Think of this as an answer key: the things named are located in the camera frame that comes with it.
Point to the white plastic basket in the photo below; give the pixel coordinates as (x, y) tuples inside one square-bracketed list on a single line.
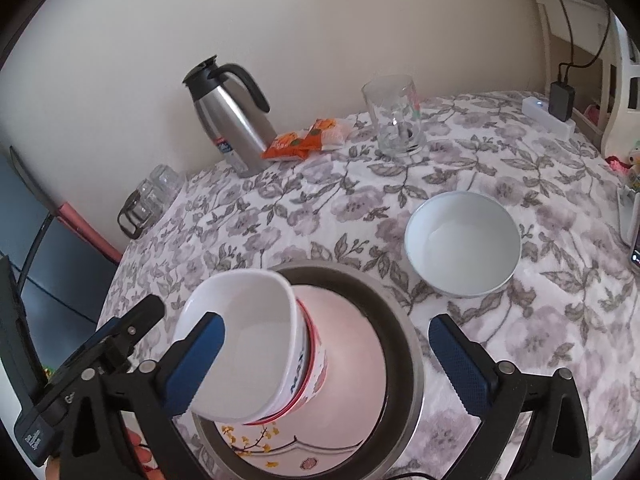
[(622, 130)]

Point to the stainless steel thermos jug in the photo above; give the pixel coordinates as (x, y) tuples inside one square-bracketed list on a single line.
[(233, 112)]

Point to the white square bowl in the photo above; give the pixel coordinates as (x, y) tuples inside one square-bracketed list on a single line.
[(263, 359)]

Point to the person's left hand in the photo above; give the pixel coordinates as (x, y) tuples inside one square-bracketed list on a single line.
[(133, 453)]

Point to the orange snack packet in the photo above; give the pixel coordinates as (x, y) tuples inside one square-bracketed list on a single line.
[(324, 135)]

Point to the light blue floral bowl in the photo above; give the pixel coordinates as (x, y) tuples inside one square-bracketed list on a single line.
[(463, 244)]

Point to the smartphone on stand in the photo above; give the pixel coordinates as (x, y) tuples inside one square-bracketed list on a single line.
[(634, 254)]

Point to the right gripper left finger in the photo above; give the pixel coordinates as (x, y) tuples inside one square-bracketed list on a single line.
[(155, 392)]

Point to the white bowl with red rim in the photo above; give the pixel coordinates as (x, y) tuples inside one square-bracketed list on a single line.
[(315, 372)]

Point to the black power adapter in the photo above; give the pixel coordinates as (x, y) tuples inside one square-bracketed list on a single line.
[(561, 95)]

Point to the large stainless steel basin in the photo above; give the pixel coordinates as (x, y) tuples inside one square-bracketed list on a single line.
[(402, 406)]

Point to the white power strip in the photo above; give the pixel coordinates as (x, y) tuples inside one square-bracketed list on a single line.
[(537, 110)]

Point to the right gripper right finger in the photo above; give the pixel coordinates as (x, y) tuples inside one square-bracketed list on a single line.
[(555, 444)]

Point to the clear glass mug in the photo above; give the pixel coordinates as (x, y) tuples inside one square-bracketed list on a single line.
[(394, 111)]

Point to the glass jars with black holder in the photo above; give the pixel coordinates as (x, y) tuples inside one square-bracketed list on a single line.
[(150, 200)]

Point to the small plush toy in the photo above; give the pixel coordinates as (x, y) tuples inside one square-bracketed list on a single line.
[(628, 169)]

